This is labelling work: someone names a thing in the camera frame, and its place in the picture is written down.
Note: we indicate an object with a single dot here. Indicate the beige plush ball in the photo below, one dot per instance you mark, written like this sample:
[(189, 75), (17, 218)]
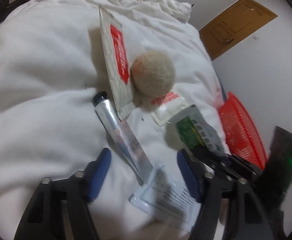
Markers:
[(153, 73)]

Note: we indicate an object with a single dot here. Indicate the red mesh plastic basket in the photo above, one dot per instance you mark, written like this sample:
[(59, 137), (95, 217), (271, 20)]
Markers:
[(242, 136)]

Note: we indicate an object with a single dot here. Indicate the small white red sachet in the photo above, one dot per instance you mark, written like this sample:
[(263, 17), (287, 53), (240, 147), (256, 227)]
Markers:
[(164, 107)]

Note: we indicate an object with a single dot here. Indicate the silver cream tube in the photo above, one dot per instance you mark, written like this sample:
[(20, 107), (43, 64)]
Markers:
[(123, 136)]

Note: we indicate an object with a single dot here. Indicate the white duvet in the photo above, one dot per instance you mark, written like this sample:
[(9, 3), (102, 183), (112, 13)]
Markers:
[(51, 66)]

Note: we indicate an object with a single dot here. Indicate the white packet red label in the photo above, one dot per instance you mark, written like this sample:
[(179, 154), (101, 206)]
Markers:
[(118, 70)]

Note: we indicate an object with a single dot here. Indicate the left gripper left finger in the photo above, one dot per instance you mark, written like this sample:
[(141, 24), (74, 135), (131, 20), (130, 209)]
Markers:
[(43, 218)]

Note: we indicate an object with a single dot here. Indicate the printed paper leaflet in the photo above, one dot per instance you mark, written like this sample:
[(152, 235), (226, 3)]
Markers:
[(167, 200)]

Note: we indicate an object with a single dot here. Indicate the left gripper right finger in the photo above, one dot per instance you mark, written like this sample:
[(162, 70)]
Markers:
[(211, 179)]

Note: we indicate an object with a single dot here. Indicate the green white sachet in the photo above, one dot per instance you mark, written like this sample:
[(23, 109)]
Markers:
[(194, 131)]

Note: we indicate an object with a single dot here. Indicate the wooden door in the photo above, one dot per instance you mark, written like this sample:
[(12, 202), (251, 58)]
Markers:
[(233, 25)]

